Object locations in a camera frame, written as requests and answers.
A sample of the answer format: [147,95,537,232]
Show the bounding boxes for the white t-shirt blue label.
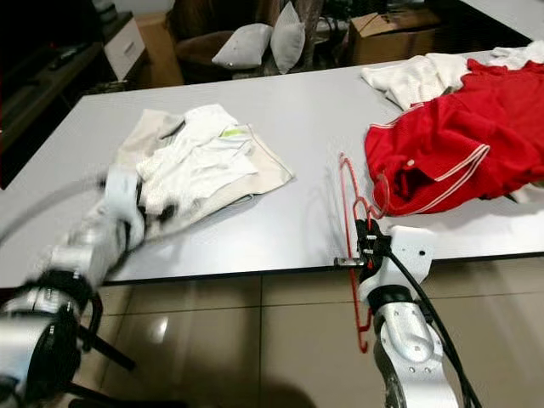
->
[136,105,260,213]

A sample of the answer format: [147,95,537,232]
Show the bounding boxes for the red plastic hanger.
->
[336,151,392,354]

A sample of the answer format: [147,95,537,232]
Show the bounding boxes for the cream garment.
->
[68,109,296,256]

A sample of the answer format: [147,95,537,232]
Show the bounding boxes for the red polo shirt white trim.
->
[364,58,544,218]

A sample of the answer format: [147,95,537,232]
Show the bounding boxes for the brown armchair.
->
[170,0,324,86]

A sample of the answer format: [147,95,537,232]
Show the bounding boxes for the white knit garment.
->
[360,41,544,111]

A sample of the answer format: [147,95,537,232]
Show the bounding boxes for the dark tv console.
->
[0,42,116,188]

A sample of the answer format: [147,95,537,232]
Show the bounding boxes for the white drawer unit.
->
[106,15,147,83]

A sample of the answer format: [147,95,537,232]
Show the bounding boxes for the grey pillow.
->
[270,2,307,76]
[211,23,275,71]

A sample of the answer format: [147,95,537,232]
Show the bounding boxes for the open cardboard box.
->
[347,7,447,67]

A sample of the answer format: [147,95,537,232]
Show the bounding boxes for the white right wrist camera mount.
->
[382,225,436,294]

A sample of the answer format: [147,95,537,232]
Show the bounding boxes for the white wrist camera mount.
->
[104,166,150,247]
[382,225,436,294]

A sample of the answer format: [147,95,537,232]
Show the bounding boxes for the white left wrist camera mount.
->
[104,166,150,247]

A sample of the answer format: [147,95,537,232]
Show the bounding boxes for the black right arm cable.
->
[391,251,481,408]

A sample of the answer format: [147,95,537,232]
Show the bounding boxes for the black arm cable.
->
[391,251,481,408]
[34,174,116,222]

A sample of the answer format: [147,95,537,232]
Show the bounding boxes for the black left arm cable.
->
[34,174,116,222]

